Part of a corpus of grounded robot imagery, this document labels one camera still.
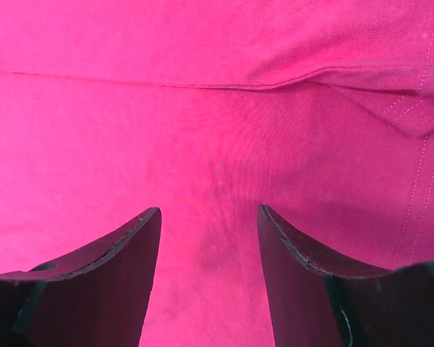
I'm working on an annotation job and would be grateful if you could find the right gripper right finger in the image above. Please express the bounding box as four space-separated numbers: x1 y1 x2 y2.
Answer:
257 205 434 346

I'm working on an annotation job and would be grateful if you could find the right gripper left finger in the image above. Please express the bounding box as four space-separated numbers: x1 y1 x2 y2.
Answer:
0 207 161 347

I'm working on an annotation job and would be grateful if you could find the red t shirt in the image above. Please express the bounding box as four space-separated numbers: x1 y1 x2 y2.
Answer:
0 1 434 346

